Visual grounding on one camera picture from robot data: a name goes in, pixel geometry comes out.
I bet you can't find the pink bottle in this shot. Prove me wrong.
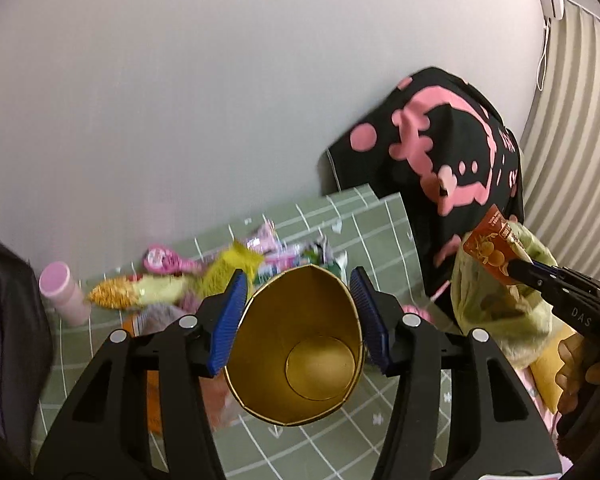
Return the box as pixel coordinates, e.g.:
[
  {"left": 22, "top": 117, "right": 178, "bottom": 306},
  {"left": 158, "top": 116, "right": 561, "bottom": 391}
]
[{"left": 38, "top": 261, "right": 91, "bottom": 326}]

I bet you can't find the pink floral bedsheet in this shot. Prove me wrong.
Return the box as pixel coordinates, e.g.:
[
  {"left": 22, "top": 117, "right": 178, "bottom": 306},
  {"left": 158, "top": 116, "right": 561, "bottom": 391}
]
[{"left": 517, "top": 367, "right": 562, "bottom": 445}]

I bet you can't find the yellow cushion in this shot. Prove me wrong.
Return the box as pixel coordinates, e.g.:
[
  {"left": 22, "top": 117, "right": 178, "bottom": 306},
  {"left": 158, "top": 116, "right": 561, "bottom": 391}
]
[{"left": 530, "top": 323, "right": 574, "bottom": 414}]

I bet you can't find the orange snack packet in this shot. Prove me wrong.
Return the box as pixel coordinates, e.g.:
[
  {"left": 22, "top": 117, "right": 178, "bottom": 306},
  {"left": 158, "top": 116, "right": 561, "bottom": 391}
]
[{"left": 463, "top": 205, "right": 531, "bottom": 285}]

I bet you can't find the green trash bag bin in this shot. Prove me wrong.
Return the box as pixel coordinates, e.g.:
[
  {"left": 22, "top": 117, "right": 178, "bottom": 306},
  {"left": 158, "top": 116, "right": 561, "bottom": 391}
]
[{"left": 451, "top": 220, "right": 559, "bottom": 368}]

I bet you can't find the gloved right hand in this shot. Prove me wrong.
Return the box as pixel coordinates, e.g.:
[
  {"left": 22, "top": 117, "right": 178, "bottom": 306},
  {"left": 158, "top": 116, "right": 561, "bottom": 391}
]
[{"left": 555, "top": 334, "right": 600, "bottom": 420}]

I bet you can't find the yellow snack wrapper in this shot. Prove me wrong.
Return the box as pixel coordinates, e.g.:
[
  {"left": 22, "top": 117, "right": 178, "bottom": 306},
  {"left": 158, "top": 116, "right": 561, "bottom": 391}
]
[{"left": 196, "top": 240, "right": 264, "bottom": 300}]

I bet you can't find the corn pattern snack bag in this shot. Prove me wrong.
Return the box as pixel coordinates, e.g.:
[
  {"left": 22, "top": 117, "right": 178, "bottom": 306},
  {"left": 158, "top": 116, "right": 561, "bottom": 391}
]
[{"left": 87, "top": 274, "right": 194, "bottom": 310}]

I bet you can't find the black pink cartoon pillow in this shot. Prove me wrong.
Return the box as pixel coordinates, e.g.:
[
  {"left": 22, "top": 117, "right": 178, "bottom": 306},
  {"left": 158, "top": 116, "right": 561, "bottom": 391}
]
[{"left": 326, "top": 67, "right": 524, "bottom": 296}]

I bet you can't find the pink candy wrapper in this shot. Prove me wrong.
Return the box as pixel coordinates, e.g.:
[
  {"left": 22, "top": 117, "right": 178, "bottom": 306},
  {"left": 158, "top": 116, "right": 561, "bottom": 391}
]
[{"left": 244, "top": 220, "right": 301, "bottom": 269}]

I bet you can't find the gold paper cup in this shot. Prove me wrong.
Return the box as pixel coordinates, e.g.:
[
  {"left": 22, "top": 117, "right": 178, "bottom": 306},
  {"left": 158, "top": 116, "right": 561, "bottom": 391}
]
[{"left": 225, "top": 264, "right": 364, "bottom": 427}]

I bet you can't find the white cord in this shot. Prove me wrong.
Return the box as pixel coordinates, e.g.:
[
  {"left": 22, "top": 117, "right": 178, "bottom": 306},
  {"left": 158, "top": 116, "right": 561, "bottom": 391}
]
[{"left": 535, "top": 18, "right": 553, "bottom": 92}]

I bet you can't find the dark clothing at left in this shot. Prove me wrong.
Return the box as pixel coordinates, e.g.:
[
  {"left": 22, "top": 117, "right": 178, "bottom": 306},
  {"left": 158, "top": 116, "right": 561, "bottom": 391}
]
[{"left": 0, "top": 243, "right": 53, "bottom": 468}]

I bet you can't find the green grid mat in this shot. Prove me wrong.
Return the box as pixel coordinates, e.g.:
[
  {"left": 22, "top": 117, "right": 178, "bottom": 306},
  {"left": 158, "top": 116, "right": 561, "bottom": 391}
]
[{"left": 29, "top": 184, "right": 454, "bottom": 480}]

